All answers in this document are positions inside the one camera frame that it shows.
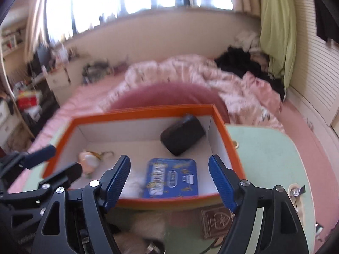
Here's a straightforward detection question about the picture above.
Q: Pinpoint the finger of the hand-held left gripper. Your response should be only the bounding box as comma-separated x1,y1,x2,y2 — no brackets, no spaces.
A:
8,163,82,204
0,144,57,175

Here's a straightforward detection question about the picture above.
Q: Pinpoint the black clothes pile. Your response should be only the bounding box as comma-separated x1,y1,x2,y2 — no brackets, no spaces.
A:
214,46,288,101

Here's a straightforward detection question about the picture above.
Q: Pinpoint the white slatted closet door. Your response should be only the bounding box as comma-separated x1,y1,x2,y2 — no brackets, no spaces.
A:
289,0,339,138

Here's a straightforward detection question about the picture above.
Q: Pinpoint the green desktop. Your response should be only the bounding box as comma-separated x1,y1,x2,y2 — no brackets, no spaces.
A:
8,126,322,254

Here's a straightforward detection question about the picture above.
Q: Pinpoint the white wall shelf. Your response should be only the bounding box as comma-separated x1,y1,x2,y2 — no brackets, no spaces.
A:
0,28,24,56

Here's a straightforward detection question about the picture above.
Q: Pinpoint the white drawer cabinet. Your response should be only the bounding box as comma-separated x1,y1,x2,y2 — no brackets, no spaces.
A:
46,66,72,93

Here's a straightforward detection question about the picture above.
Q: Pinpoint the dark pink round cushion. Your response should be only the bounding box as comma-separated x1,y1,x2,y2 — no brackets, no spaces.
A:
111,83,228,123

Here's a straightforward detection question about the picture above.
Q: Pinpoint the dark clutter pile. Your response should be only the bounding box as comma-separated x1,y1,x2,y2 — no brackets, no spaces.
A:
82,59,112,78

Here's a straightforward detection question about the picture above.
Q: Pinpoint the brown card box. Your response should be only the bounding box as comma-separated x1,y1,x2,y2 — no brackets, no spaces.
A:
200,206,236,240

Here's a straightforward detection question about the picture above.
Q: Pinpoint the green curtain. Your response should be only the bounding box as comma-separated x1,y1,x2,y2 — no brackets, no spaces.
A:
260,0,297,88

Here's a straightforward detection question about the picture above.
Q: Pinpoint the blue tin case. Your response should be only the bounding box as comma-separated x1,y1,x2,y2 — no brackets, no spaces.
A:
142,158,200,198

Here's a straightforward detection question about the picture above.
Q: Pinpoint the orange cardboard box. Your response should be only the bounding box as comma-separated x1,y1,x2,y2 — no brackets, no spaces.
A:
42,103,248,212

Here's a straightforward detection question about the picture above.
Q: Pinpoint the white clothes pile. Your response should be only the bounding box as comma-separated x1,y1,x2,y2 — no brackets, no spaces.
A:
234,30,261,52

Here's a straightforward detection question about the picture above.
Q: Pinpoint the small plush keychain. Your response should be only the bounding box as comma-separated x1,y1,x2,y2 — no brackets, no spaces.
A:
77,149,115,178

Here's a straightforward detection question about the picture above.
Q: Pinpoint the red packet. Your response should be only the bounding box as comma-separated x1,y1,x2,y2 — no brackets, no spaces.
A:
16,90,43,110

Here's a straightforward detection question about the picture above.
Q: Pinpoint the pink ruffled blanket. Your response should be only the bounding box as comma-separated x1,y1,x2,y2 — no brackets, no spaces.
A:
98,54,285,133

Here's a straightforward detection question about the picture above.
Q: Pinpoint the window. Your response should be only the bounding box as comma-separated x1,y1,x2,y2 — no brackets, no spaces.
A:
44,0,233,41

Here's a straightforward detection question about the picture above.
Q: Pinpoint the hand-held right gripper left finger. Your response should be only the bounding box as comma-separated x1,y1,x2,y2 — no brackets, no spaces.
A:
30,155,131,254

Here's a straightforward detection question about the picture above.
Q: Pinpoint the black monitor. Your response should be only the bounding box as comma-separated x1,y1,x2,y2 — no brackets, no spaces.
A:
36,45,52,69

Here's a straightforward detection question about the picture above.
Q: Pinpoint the black binder clip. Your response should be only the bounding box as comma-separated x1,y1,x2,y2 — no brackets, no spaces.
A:
290,185,306,197

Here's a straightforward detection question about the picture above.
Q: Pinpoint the white drawer unit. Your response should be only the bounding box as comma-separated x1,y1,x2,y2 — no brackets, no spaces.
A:
0,101,23,143

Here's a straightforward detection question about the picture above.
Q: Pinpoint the large white fluffy pompom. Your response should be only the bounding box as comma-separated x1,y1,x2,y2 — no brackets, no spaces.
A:
117,212,170,244

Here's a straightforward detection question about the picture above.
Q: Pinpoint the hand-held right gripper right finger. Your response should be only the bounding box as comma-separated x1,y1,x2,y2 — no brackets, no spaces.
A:
208,154,310,254

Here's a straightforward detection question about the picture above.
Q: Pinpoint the black hanging garment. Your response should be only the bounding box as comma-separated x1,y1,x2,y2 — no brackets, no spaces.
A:
313,0,339,43

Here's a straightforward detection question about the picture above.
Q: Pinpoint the small white fluffy pompom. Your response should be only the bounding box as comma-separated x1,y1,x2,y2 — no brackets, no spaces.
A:
122,176,146,199

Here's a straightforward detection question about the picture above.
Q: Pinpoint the black pouch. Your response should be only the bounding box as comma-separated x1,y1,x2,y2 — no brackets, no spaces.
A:
160,114,206,156

